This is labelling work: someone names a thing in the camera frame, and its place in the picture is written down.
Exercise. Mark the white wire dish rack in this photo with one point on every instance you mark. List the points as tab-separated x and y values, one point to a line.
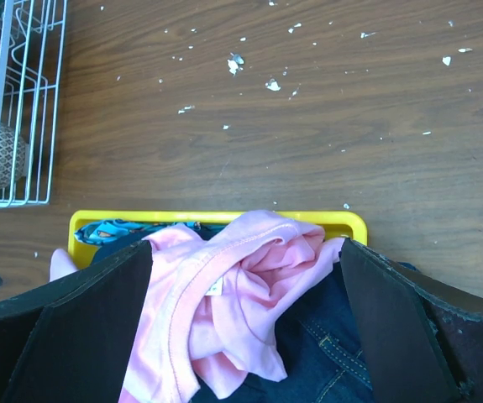
32	39

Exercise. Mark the dark blue denim jeans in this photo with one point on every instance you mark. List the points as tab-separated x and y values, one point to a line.
325	348

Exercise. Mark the blue patterned cloth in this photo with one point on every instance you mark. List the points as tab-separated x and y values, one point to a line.
100	233

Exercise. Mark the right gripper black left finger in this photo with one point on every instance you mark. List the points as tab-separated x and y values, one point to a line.
70	340

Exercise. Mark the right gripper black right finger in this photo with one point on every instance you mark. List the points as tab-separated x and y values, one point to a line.
422	339

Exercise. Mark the yellow plastic tray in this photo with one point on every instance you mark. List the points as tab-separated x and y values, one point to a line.
335	223

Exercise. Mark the pink t-shirt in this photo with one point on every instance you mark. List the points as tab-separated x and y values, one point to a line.
224	294

